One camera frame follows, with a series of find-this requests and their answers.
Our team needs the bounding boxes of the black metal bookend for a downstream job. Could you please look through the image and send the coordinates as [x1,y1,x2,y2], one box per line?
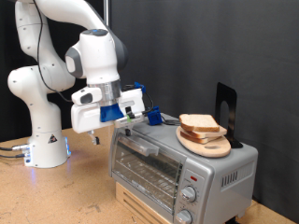
[214,81,244,149]

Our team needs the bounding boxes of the vertical metal pole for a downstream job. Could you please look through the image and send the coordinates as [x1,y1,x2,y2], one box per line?
[103,0,111,27]

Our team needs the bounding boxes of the black backdrop curtain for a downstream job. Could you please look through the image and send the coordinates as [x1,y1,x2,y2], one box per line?
[0,0,107,144]

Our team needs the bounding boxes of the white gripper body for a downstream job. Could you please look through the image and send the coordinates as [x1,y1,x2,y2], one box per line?
[70,88,146,134]

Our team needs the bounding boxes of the round wooden cutting board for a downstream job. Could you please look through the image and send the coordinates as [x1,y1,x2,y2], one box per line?
[176,125,232,159]

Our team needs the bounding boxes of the black camera cable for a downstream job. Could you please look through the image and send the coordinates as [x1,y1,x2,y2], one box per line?
[32,0,155,115]

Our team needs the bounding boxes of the silver oven knob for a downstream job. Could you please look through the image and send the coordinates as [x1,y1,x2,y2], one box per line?
[180,186,197,203]
[175,209,193,224]

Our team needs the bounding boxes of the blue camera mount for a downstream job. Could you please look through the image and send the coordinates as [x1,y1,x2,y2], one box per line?
[100,104,125,123]

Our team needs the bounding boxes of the silver toaster oven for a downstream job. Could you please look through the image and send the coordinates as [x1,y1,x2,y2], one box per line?
[107,112,260,224]
[110,0,299,223]

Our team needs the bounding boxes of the black spatula with blue block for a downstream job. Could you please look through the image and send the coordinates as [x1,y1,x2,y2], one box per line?
[147,105,181,127]

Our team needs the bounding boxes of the glass oven door with handle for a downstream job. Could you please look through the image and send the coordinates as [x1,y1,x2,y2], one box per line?
[109,127,188,216]

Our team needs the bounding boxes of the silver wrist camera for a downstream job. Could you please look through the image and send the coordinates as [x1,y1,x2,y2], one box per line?
[114,105,144,129]

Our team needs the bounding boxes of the black base cable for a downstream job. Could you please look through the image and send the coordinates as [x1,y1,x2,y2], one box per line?
[0,152,29,159]
[0,143,31,152]

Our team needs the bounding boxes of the wire oven rack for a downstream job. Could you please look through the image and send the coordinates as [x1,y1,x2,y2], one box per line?
[112,148,183,208]

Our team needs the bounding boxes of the blue cable clip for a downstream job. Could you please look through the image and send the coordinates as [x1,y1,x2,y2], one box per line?
[134,81,147,94]

